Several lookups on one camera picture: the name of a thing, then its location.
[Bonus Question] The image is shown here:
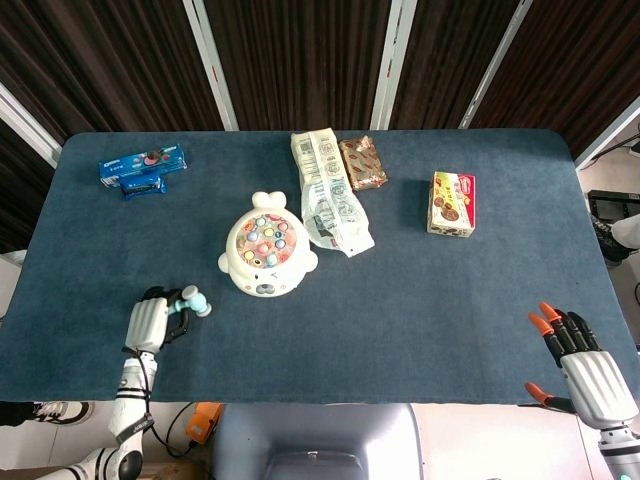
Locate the white printed plastic cracker bag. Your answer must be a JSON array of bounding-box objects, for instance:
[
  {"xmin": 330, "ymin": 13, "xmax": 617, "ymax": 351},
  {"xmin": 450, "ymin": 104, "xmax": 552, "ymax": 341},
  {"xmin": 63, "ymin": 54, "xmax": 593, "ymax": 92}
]
[{"xmin": 290, "ymin": 127, "xmax": 376, "ymax": 259}]

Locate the white whack-a-mole toy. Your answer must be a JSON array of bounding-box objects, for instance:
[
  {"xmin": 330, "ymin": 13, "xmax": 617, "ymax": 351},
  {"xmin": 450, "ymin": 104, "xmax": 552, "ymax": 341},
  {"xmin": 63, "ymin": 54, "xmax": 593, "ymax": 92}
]
[{"xmin": 217, "ymin": 191, "xmax": 320, "ymax": 299}]

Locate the small blue Oreo pack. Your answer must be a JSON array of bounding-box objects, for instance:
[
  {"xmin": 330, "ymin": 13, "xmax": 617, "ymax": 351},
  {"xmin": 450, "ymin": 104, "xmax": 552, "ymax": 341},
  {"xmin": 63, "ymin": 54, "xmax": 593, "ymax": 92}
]
[{"xmin": 118, "ymin": 174, "xmax": 168, "ymax": 202}]

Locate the mint green toy hammer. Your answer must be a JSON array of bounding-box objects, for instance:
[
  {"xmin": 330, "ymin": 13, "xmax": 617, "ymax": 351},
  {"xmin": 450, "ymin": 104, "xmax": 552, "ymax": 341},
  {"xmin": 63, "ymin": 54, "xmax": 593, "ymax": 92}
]
[{"xmin": 167, "ymin": 285, "xmax": 213, "ymax": 318}]

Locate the orange device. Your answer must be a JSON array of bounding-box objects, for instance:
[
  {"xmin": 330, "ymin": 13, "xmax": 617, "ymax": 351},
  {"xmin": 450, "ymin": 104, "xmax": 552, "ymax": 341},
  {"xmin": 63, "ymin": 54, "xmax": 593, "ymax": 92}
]
[{"xmin": 187, "ymin": 402, "xmax": 225, "ymax": 446}]

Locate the black box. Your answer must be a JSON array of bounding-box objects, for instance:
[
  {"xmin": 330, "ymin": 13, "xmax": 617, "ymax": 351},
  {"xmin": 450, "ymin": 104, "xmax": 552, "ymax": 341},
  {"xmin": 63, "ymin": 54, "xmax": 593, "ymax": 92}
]
[{"xmin": 587, "ymin": 189, "xmax": 632, "ymax": 220}]

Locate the black cable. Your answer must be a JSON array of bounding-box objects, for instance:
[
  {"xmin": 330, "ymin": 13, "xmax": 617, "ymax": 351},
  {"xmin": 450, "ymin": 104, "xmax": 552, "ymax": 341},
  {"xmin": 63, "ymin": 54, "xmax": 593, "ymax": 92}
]
[{"xmin": 119, "ymin": 344, "xmax": 211, "ymax": 459}]

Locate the long blue Oreo box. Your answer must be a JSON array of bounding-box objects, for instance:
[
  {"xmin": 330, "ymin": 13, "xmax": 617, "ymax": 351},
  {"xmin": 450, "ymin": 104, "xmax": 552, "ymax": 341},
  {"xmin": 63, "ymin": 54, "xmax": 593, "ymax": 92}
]
[{"xmin": 97, "ymin": 143, "xmax": 190, "ymax": 189}]

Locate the white partition post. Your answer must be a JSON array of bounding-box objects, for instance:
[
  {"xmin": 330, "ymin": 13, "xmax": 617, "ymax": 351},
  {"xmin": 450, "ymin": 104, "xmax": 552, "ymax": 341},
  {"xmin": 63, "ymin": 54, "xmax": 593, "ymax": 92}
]
[
  {"xmin": 0, "ymin": 82, "xmax": 64, "ymax": 169},
  {"xmin": 458, "ymin": 0, "xmax": 534, "ymax": 130},
  {"xmin": 182, "ymin": 0, "xmax": 239, "ymax": 132},
  {"xmin": 574, "ymin": 97, "xmax": 640, "ymax": 171},
  {"xmin": 369, "ymin": 0, "xmax": 419, "ymax": 130}
]

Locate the white orange-tipped right robot hand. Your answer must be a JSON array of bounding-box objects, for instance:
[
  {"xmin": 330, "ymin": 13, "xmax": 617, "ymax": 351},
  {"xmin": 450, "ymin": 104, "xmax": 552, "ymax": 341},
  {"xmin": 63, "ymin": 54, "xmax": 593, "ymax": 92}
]
[{"xmin": 523, "ymin": 300, "xmax": 634, "ymax": 432}]

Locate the yellow red cookie box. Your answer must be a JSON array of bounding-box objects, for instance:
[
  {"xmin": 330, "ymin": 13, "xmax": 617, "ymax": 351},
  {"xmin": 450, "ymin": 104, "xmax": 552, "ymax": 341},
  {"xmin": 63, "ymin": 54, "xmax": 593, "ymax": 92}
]
[{"xmin": 426, "ymin": 170, "xmax": 477, "ymax": 239}]

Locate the grey-blue robot torso base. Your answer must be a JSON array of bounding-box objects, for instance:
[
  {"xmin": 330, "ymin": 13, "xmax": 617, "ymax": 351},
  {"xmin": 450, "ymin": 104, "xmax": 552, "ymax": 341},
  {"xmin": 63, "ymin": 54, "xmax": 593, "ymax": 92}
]
[{"xmin": 209, "ymin": 402, "xmax": 425, "ymax": 480}]

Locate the black shoe with white trouser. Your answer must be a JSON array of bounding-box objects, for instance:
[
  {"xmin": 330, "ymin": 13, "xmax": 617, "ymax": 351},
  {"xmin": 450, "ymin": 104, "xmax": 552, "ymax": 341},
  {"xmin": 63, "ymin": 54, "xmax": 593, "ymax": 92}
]
[{"xmin": 589, "ymin": 212, "xmax": 640, "ymax": 264}]

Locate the white black sneaker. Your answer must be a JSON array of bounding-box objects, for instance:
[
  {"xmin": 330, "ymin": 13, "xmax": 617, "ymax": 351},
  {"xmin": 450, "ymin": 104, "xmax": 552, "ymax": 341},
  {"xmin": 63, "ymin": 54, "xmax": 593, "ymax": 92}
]
[{"xmin": 32, "ymin": 400, "xmax": 95, "ymax": 426}]

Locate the blue felt table cloth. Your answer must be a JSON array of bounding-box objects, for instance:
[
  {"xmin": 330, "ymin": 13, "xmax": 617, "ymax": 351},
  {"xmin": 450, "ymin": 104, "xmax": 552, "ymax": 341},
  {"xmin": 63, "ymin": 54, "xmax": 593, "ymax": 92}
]
[{"xmin": 0, "ymin": 128, "xmax": 640, "ymax": 406}]

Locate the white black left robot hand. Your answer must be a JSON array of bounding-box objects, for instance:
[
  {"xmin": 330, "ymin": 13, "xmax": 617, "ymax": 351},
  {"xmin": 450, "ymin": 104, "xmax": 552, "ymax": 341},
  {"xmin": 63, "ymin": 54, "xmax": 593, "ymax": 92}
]
[{"xmin": 123, "ymin": 285, "xmax": 192, "ymax": 355}]

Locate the brown gold snack package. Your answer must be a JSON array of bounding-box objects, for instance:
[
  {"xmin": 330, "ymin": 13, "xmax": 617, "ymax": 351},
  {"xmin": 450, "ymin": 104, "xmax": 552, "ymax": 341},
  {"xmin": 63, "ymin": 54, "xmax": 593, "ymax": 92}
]
[{"xmin": 338, "ymin": 135, "xmax": 389, "ymax": 192}]

